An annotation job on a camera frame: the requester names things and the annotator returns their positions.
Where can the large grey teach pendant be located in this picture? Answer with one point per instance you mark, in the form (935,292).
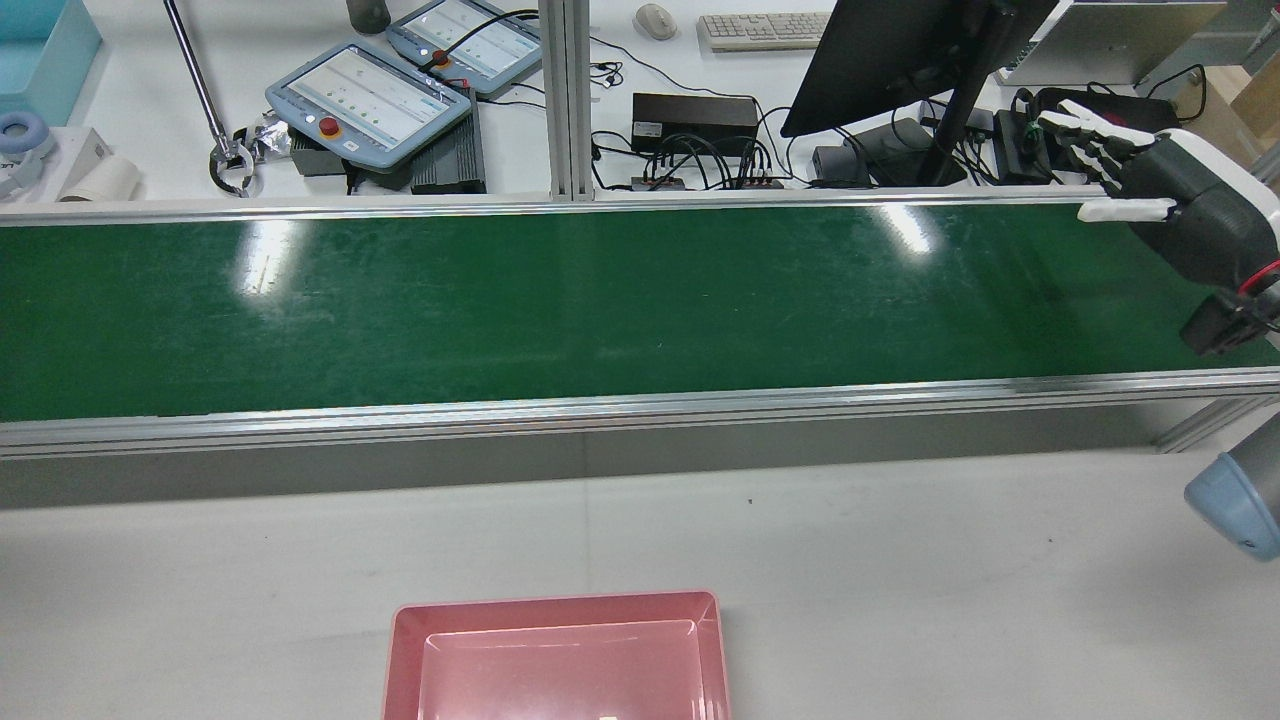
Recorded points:
(370,100)

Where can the green conveyor belt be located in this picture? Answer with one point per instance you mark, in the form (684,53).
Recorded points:
(600,310)

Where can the pink plastic box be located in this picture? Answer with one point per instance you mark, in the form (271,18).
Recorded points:
(560,670)

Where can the small grey teach pendant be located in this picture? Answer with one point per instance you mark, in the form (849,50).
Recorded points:
(470,40)

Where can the silver laptop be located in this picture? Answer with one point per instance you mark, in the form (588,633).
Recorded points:
(1110,40)

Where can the grey computer mouse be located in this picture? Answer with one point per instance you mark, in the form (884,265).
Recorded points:
(655,20)

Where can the aluminium profile post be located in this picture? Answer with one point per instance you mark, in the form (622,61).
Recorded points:
(568,100)

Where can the metal rod with clamp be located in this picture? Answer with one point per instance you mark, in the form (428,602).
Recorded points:
(195,70)

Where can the black electronics box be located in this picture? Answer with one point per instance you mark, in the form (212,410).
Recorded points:
(695,122)

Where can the beige computer keyboard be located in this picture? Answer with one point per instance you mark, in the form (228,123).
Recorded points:
(765,30)

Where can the dark cylinder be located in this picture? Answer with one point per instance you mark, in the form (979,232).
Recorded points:
(368,15)

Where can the black ribbed power brick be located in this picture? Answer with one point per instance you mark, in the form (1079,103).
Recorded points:
(455,160)

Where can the brown cardboard box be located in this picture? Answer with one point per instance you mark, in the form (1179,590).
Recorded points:
(1240,115)

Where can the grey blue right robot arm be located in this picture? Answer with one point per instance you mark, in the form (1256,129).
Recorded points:
(1240,500)

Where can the light blue plastic bin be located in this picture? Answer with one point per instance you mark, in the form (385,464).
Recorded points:
(40,50)

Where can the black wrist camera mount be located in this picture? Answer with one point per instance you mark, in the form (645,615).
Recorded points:
(1215,325)

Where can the crumpled silver foil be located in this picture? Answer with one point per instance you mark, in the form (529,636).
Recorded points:
(268,138)

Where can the white grey right robot hand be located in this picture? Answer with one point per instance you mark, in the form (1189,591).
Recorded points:
(1200,210)

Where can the black power adapter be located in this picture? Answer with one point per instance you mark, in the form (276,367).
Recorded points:
(1020,150)

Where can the white cardboard box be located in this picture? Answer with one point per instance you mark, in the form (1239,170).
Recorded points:
(80,148)

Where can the small grey box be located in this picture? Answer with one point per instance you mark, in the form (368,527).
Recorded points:
(835,165)

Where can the blue tape roll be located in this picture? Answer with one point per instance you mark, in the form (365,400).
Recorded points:
(12,140)

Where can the black monitor with stand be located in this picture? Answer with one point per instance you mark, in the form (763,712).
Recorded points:
(880,60)

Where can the white paper roll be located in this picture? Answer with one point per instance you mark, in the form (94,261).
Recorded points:
(105,180)

